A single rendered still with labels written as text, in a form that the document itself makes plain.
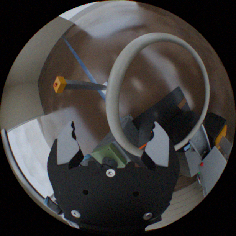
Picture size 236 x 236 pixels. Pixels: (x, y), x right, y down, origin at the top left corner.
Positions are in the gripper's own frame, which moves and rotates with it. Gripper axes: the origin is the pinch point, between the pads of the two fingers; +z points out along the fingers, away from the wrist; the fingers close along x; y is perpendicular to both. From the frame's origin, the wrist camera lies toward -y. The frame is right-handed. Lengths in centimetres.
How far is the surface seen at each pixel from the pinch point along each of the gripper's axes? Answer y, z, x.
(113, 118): 2.3, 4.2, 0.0
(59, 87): -6, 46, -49
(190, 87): -20, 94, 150
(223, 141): 31, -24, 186
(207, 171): 29, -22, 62
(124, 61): -10.0, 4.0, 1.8
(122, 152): 61, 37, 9
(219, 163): 19, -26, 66
